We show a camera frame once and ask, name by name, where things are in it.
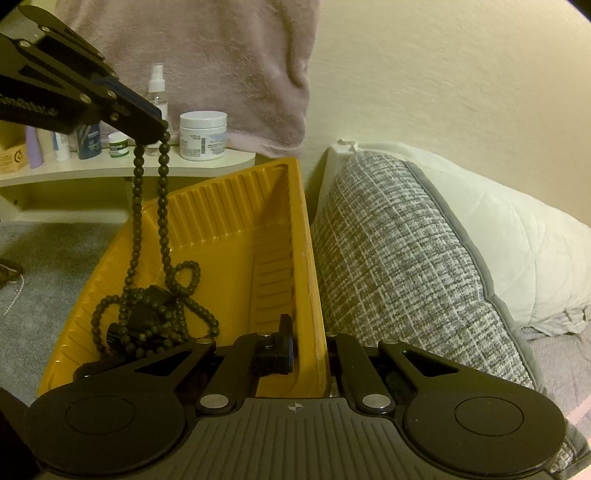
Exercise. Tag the small green jar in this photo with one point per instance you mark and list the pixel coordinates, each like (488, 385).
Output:
(118, 147)

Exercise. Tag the white blue tube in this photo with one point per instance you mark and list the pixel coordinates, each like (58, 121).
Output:
(61, 150)

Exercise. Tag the cream wooden shelf unit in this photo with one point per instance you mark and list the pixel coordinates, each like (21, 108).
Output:
(92, 173)

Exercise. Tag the white quilted pillow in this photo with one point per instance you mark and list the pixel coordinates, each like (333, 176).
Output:
(508, 221)

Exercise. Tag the dark blue bottle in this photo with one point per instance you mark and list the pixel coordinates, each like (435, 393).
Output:
(88, 143)

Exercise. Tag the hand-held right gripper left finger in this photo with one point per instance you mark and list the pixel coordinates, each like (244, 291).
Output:
(290, 344)

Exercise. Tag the pink bed sheet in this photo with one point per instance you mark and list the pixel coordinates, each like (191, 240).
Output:
(563, 369)

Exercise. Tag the grey woven pillow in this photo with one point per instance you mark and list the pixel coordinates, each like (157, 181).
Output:
(392, 258)

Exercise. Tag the clear spray bottle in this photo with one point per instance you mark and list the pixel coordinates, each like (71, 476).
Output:
(157, 90)

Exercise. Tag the grey fluffy rug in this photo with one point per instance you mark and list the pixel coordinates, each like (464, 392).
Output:
(46, 258)

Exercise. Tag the yellow plastic tray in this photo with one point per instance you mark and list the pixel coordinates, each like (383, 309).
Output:
(221, 230)

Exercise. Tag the cardboard box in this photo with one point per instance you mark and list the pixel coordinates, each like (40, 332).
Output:
(11, 157)

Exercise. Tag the white cream jar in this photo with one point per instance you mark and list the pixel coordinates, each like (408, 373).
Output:
(203, 138)

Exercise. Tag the pink towel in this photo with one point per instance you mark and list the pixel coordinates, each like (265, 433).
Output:
(231, 69)

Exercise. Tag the lavender bottle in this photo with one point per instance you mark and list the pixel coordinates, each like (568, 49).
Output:
(34, 152)

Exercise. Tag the black plastic object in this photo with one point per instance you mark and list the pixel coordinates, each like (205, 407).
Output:
(147, 304)

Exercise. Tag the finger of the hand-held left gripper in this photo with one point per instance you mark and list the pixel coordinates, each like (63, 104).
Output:
(129, 120)
(69, 50)

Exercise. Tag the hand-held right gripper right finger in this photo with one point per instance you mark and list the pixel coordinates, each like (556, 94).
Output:
(344, 364)

